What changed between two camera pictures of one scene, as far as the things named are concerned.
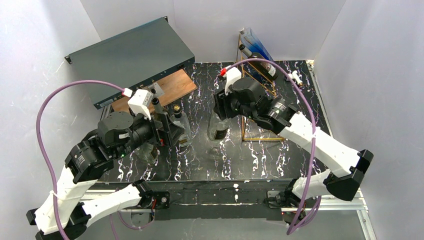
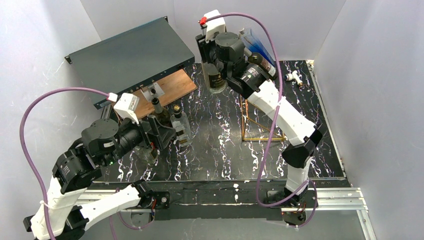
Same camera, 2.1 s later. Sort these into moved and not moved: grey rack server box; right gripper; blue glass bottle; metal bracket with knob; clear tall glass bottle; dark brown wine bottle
Moved: clear tall glass bottle; right gripper
Not moved: grey rack server box; blue glass bottle; dark brown wine bottle; metal bracket with knob
